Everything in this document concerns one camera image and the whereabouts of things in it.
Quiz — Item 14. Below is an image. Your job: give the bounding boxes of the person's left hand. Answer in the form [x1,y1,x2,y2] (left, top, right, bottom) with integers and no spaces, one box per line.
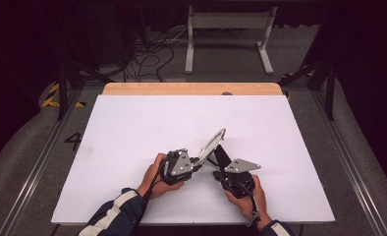
[136,152,186,201]

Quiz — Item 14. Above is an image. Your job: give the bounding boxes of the oval silver metal plate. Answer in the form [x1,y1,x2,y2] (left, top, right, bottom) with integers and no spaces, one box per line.
[196,127,227,165]

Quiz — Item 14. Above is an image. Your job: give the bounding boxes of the black cloth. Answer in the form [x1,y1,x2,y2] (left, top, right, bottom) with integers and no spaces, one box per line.
[213,145,233,172]

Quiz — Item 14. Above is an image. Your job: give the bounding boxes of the black equipment cabinet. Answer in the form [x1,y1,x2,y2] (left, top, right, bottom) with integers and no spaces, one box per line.
[89,0,150,68]

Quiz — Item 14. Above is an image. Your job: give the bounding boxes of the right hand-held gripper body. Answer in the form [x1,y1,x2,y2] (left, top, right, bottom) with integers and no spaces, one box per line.
[212,158,262,200]

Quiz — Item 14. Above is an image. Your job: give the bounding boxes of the black floor cables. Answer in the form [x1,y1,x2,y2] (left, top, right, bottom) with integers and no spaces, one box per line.
[122,28,190,83]

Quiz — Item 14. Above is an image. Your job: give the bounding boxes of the black metal stand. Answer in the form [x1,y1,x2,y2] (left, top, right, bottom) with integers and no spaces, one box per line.
[55,9,114,122]
[278,13,338,122]

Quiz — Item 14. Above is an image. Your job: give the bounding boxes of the dark curtain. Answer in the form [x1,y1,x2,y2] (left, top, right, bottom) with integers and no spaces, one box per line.
[0,0,62,165]
[332,0,387,198]

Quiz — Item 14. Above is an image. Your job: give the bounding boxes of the wooden table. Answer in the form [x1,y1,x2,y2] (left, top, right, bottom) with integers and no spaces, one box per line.
[102,82,284,96]

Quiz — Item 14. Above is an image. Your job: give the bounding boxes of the person's right hand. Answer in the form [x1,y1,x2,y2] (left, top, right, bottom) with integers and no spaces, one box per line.
[224,174,273,230]

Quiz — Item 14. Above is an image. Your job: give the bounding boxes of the aluminium floor rail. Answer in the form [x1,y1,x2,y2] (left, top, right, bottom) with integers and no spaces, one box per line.
[0,87,84,236]
[310,89,387,236]

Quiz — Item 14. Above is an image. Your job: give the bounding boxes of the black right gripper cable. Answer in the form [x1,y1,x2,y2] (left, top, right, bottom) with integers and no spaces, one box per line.
[222,181,263,228]

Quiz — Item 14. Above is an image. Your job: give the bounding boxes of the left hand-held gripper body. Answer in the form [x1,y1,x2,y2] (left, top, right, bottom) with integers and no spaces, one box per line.
[158,147,195,186]

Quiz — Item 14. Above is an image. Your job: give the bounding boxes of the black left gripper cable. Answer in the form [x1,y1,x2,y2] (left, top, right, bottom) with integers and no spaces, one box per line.
[134,156,170,230]

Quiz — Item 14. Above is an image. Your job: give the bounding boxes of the yellow black floor tape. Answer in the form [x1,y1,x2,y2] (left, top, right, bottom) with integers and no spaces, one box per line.
[42,83,86,108]
[281,70,313,80]

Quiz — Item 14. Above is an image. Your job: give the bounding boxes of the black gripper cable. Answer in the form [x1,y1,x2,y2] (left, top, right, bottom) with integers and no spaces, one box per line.
[134,156,170,230]
[222,181,263,228]

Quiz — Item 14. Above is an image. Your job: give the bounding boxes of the white table board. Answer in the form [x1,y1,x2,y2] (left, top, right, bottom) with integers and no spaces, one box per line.
[51,94,336,226]

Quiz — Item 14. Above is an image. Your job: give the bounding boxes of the white metal table frame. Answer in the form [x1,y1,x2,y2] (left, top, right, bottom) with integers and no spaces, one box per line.
[185,4,278,76]

